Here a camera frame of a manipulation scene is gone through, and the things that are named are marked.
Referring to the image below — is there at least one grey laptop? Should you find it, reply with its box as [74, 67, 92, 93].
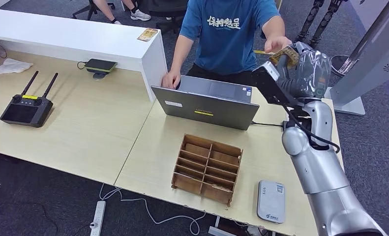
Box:
[150, 75, 260, 131]

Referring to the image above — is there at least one black phone green edge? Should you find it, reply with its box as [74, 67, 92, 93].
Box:
[84, 59, 118, 73]

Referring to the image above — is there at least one black floor cable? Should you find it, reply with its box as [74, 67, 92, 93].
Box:
[34, 202, 94, 236]

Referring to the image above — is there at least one black USB cable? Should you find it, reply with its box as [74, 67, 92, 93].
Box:
[250, 120, 284, 127]

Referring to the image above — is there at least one white tissue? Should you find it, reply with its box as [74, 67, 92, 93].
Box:
[0, 58, 34, 75]

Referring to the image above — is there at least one person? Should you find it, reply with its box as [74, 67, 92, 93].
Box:
[161, 0, 293, 90]
[92, 0, 151, 25]

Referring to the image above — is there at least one black robot leg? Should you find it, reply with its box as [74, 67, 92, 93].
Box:
[308, 0, 348, 50]
[294, 0, 325, 44]

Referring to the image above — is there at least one grey kiosk stand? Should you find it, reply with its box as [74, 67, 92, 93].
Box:
[324, 0, 389, 117]

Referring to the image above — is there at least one person's left hand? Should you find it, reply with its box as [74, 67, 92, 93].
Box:
[264, 35, 293, 55]

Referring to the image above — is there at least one brown yellow ID card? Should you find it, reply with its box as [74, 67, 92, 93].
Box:
[268, 46, 300, 67]

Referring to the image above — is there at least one speckled room key card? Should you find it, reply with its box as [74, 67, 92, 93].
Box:
[212, 184, 235, 192]

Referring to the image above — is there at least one white power strip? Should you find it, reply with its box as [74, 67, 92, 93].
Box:
[90, 200, 107, 236]

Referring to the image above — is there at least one yellow patterned card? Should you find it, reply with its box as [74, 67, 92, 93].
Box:
[137, 28, 159, 42]

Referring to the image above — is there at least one black remote controller with antennas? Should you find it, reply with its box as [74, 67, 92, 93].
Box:
[0, 70, 59, 128]

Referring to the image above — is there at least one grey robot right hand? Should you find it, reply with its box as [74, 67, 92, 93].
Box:
[275, 41, 332, 100]

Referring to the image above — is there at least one white counter shelf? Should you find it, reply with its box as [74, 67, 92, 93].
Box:
[0, 7, 168, 102]

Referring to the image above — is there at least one black office chair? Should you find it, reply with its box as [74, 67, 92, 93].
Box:
[72, 0, 116, 20]
[138, 0, 189, 35]

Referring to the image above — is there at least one person's right hand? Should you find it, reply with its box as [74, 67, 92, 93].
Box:
[161, 70, 182, 90]

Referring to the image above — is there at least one white card reader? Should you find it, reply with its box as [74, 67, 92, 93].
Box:
[257, 179, 286, 225]

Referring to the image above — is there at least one white power cable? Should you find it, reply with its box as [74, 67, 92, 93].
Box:
[98, 183, 207, 236]

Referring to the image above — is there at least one chrome pole stand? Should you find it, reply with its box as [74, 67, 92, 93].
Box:
[330, 0, 389, 78]

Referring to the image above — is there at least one wooden compartment organiser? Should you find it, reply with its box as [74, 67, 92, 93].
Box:
[171, 133, 244, 208]

